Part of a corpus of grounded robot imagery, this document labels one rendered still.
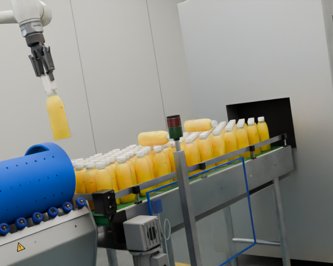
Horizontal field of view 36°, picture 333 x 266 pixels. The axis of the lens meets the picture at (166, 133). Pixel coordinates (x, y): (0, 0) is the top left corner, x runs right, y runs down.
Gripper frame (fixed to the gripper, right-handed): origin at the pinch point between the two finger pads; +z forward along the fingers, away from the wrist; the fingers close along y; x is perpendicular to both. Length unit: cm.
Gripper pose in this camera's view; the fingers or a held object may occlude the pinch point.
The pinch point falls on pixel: (48, 83)
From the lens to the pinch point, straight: 219.2
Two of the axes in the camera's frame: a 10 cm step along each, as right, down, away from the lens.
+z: 2.9, 9.6, 0.4
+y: 6.9, -1.8, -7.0
